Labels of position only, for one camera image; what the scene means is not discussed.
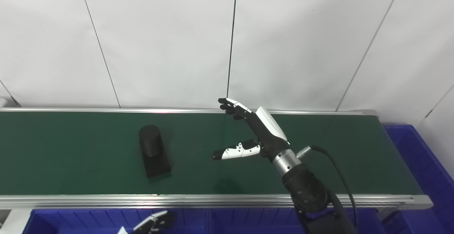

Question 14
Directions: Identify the black cylinder block part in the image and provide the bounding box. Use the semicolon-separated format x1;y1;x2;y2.
138;124;172;178

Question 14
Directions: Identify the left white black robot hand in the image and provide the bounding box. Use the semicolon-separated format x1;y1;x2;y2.
131;210;175;234

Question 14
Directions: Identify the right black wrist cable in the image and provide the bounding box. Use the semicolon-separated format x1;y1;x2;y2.
296;145;359;227

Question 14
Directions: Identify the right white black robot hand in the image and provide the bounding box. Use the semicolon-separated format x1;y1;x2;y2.
212;97;291;162

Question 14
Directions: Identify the green conveyor belt aluminium frame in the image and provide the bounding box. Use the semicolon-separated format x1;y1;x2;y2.
0;106;433;211

